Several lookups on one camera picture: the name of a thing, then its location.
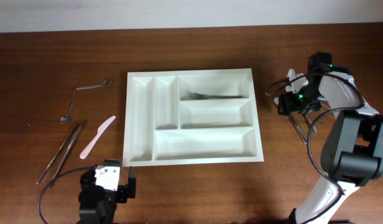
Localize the steel tablespoon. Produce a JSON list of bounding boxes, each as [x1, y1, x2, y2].
[[303, 113, 317, 133], [274, 97, 307, 144]]

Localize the steel fork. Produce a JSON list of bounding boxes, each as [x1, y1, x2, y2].
[[320, 101, 331, 111], [188, 92, 243, 100]]

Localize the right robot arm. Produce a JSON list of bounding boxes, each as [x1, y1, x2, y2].
[[274, 52, 383, 223]]

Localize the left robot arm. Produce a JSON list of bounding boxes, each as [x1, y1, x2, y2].
[[78, 159, 137, 224]]

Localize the white plastic knife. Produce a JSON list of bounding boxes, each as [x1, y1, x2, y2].
[[80, 116, 116, 159]]

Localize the white cutlery tray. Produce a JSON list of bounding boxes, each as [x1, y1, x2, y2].
[[122, 68, 264, 167]]

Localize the steel tongs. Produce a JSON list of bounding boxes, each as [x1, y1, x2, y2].
[[36, 122, 83, 184]]

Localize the small steel teaspoon lower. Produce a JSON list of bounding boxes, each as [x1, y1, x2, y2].
[[59, 89, 77, 124]]

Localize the small steel teaspoon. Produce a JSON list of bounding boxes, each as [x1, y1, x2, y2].
[[76, 79, 111, 90], [59, 89, 77, 124]]

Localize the small steel teaspoon upper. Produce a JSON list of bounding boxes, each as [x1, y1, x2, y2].
[[76, 79, 111, 90]]

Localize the right black camera cable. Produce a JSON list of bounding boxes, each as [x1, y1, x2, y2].
[[265, 72, 366, 223]]

